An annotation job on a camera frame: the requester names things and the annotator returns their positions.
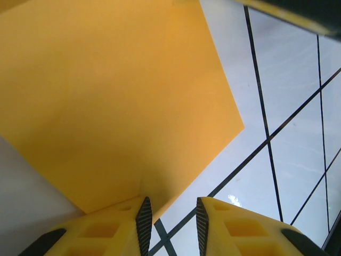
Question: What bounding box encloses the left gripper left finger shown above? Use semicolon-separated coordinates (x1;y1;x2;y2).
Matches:
18;196;154;256

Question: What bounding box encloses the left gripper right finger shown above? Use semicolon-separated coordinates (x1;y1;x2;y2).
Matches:
196;196;331;256

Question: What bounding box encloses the orange paper sheet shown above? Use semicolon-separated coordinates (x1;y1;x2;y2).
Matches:
0;0;246;215

